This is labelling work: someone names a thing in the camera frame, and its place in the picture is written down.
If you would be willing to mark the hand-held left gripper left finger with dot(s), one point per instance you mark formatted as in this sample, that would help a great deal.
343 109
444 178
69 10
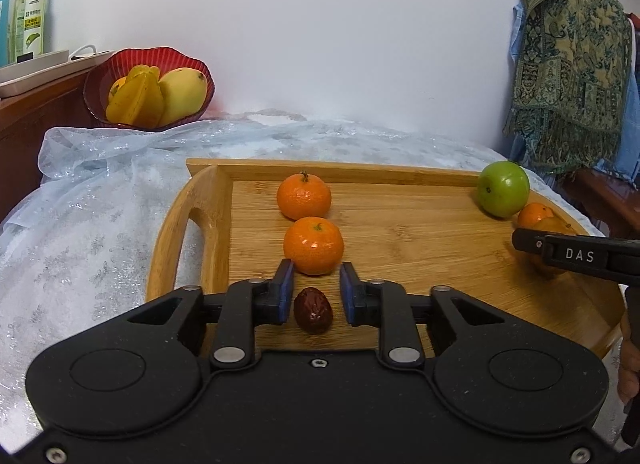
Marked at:
287 290

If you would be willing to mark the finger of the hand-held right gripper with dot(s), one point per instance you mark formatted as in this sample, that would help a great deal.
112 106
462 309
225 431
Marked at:
530 243

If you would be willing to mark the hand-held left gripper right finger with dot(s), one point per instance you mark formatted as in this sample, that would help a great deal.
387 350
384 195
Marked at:
348 295

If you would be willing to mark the large orange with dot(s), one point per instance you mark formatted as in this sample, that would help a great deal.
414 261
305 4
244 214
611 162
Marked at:
557 228

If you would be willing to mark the dried red date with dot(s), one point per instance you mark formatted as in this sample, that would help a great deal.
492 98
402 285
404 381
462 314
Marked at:
312 311

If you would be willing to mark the green round fruit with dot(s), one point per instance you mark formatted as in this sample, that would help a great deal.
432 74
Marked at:
502 189

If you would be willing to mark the wooden serving tray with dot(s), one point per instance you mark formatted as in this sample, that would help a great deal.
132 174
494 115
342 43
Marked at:
425 244

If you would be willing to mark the small mandarin with stem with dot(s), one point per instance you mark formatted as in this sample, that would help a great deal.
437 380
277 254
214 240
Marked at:
304 196

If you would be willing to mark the person's right hand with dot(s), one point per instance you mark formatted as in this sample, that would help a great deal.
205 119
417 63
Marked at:
629 369

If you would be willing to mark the dark wooden side table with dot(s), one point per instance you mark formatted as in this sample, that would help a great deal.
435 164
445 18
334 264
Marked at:
605 194

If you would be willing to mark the green patterned fringed shawl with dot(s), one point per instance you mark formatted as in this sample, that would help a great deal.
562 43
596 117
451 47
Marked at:
570 69

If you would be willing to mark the silver snowflake lace cloth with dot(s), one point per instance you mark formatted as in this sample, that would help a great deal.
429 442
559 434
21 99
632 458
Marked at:
100 224

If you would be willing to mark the yellow mango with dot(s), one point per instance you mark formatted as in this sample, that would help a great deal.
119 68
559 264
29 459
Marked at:
182 94

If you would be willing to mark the yellow starfruit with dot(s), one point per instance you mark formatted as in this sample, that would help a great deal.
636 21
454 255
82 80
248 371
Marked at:
135 99

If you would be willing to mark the red glass fruit bowl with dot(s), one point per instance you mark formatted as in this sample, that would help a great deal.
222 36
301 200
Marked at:
150 57

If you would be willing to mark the brown wooden cabinet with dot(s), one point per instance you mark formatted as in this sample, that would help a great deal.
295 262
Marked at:
30 144

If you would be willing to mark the white plastic tray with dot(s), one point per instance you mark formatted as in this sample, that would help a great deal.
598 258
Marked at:
30 74

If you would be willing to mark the green plastic bottle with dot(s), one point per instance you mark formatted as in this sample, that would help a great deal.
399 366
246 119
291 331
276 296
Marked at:
32 19

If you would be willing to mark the blue plastic bottle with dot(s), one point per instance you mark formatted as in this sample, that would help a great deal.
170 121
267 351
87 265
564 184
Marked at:
4 19

